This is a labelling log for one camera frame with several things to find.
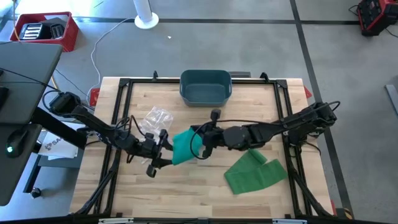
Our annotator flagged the small black toaster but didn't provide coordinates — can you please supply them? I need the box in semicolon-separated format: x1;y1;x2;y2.
49;23;66;40

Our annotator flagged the black desk support beam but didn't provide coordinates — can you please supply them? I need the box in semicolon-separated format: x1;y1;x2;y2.
30;106;88;149

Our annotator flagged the black silver toaster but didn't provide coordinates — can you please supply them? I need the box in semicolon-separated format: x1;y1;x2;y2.
18;22;52;42

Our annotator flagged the black computer mouse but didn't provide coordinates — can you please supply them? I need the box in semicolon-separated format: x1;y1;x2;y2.
5;128;29;159

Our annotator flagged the clear plastic bag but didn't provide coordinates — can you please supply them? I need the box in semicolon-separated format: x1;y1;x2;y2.
138;105;174;141

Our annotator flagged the silver metal bracket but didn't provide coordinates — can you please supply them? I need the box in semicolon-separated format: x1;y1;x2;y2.
272;218;308;224
98;217;134;224

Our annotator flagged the orange black striped clamp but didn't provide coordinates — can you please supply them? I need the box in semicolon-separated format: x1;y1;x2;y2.
337;207;354;220

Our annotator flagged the black metal table frame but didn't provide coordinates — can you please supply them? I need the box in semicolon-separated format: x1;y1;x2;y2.
74;70;335;218

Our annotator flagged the white pole with round base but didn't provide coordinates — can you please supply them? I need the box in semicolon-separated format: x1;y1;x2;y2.
132;0;160;30

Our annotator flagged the teal plastic bin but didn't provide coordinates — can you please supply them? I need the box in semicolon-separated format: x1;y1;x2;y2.
179;69;233;108

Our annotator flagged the dark green elastic bandage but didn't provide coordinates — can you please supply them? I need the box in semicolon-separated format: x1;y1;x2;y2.
223;148;289;195

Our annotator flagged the grey desk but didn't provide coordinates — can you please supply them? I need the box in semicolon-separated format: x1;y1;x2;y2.
0;42;64;207

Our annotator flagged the red and black device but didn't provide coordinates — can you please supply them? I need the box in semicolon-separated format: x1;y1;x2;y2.
356;0;398;37

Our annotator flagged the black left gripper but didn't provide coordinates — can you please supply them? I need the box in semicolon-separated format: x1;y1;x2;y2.
136;129;175;179

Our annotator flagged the white floor cable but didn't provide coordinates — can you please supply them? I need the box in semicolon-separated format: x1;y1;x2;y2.
86;17;136;105

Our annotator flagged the white printed paper sheet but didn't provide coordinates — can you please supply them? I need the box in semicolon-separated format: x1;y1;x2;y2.
37;130;79;161

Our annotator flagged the red plastic crate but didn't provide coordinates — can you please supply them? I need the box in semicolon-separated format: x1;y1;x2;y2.
9;11;80;53

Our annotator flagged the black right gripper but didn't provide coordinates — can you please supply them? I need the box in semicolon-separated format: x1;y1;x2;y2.
189;108;225;159

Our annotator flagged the grey metal bar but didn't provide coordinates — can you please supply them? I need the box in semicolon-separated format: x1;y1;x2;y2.
384;83;398;116

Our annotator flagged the teal elastic bandage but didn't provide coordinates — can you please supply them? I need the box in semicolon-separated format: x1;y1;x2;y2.
171;127;203;166

